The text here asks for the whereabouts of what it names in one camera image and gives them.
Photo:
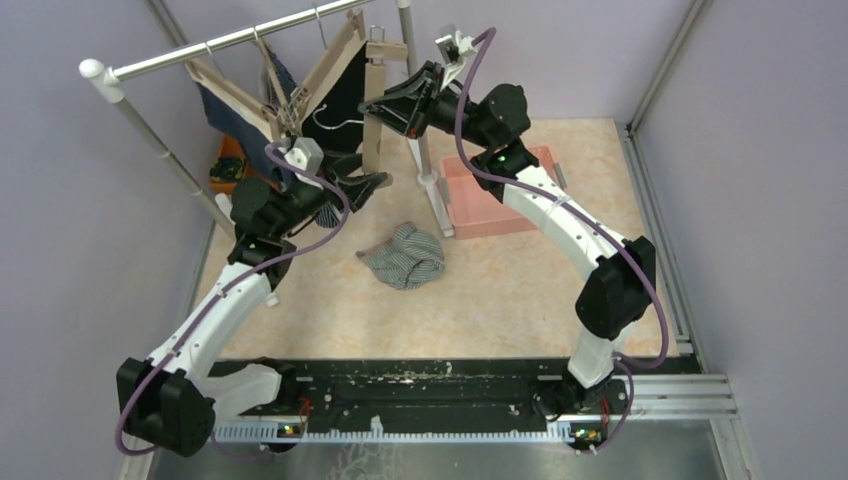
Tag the beige hanger of black underwear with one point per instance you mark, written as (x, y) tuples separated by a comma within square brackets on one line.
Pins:
[(332, 64)]

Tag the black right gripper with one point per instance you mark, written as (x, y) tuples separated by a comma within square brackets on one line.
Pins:
[(410, 106)]

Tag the aluminium frame rail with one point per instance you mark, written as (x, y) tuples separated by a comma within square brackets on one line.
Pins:
[(673, 397)]

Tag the beige hanger of navy underwear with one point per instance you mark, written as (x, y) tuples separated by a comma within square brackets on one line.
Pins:
[(253, 110)]

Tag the orange wooden tray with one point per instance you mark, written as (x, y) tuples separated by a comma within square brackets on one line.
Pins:
[(229, 167)]

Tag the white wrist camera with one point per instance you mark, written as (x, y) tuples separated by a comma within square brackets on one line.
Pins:
[(457, 50), (303, 153)]

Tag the black underwear beige waistband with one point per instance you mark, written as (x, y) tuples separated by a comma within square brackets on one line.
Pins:
[(341, 105)]

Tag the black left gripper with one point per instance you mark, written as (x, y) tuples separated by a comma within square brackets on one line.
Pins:
[(356, 188)]

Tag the navy underwear beige waistband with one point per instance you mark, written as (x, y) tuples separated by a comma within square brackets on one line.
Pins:
[(227, 121)]

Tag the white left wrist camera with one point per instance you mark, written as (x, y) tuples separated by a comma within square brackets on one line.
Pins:
[(303, 153)]

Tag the grey striped underwear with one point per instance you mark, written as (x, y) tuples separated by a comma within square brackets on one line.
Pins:
[(407, 260)]

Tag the navy white striped underwear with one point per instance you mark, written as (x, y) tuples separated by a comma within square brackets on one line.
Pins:
[(285, 93)]

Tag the beige clip hanger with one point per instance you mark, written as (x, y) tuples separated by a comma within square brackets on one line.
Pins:
[(378, 51)]

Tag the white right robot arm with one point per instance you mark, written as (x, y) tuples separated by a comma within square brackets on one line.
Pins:
[(620, 274)]

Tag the beige hanger of striped underwear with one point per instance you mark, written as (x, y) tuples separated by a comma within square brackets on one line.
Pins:
[(277, 99)]

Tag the silver clothes rack rail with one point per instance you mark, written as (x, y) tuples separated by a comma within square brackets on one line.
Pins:
[(107, 81)]

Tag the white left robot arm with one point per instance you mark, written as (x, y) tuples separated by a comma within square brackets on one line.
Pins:
[(170, 399)]

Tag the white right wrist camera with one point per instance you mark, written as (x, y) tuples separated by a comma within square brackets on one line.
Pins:
[(457, 50)]

